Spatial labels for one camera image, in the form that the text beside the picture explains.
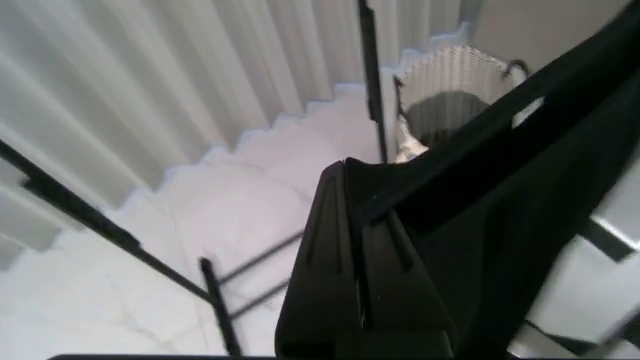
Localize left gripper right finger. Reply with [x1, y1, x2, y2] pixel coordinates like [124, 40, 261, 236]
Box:
[360, 209, 459, 360]

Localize black garment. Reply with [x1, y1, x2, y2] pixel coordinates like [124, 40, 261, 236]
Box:
[343, 0, 640, 360]

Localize white laundry basket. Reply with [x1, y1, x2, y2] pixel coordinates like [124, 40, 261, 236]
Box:
[393, 44, 531, 164]

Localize white curtain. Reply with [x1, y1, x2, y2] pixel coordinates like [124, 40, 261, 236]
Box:
[0, 0, 474, 274]

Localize black clothes rack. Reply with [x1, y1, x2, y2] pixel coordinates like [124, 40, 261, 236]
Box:
[0, 0, 391, 357]

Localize cream printed garment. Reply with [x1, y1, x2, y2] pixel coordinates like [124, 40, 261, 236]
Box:
[394, 132, 430, 164]

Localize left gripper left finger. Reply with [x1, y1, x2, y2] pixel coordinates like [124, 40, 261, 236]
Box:
[274, 159, 362, 360]

